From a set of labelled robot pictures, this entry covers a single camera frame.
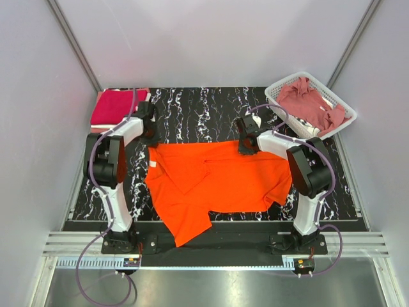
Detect folded pink t shirt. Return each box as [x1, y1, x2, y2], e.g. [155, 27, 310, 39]
[90, 91, 151, 134]

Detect folded magenta t shirt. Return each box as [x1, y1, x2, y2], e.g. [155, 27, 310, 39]
[89, 89, 151, 126]

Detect purple cable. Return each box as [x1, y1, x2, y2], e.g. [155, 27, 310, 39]
[75, 86, 140, 306]
[245, 104, 343, 278]

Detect aluminium frame rail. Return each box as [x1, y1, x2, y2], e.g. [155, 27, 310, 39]
[42, 232, 389, 258]

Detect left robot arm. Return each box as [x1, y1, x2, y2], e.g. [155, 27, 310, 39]
[83, 105, 159, 253]

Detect white plastic basket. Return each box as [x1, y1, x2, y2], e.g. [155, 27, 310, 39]
[265, 72, 357, 139]

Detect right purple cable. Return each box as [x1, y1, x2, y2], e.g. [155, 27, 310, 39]
[245, 104, 343, 278]

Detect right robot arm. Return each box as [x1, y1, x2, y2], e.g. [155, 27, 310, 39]
[238, 130, 336, 254]

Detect white cable duct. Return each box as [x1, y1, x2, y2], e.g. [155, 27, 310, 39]
[56, 256, 295, 271]

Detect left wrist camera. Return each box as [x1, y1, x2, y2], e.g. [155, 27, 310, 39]
[135, 101, 158, 122]

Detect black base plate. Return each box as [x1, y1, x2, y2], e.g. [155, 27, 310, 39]
[62, 220, 327, 268]

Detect dusty pink t shirt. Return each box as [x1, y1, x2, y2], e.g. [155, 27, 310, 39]
[276, 77, 350, 137]

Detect orange t shirt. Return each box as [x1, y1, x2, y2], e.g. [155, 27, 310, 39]
[145, 141, 292, 247]

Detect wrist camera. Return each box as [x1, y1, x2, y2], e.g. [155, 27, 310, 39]
[236, 114, 260, 135]
[135, 101, 158, 122]

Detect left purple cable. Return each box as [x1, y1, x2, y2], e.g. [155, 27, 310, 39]
[75, 86, 140, 306]

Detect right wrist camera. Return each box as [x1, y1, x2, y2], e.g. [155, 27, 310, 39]
[236, 114, 260, 135]

